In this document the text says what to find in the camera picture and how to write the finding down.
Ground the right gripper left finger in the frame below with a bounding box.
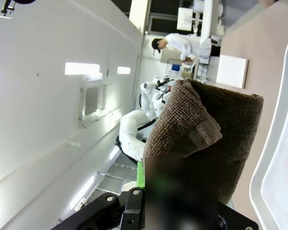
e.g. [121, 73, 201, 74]
[50, 161, 146, 230]

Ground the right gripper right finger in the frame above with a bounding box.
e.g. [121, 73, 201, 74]
[216, 202, 259, 230]

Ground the brown cloth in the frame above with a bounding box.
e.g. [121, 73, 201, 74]
[143, 78, 264, 205]

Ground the silver metal tray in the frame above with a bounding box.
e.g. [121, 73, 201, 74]
[249, 33, 288, 230]

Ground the ceiling air conditioner panel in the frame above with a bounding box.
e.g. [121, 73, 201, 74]
[78, 80, 107, 122]

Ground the small rectangular ceiling light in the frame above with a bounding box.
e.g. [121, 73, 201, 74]
[117, 66, 132, 75]

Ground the large rectangular ceiling light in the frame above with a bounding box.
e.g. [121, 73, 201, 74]
[64, 62, 101, 75]

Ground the white lint roller stand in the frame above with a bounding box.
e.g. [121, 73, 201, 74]
[216, 54, 249, 89]

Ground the person in white coat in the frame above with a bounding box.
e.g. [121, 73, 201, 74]
[151, 33, 212, 62]

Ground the black camera clamp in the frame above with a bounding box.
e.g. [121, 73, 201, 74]
[0, 0, 37, 18]

